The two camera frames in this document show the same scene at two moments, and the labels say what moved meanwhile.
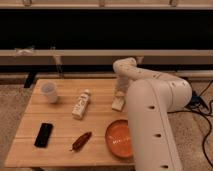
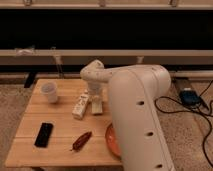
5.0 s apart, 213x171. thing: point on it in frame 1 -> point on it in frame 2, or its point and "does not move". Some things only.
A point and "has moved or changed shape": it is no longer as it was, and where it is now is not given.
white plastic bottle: [80, 107] does not move
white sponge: [117, 103] has moved or changed shape
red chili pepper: [77, 145] does not move
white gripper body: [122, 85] -> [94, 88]
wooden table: [65, 125] does not move
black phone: [43, 135] does not move
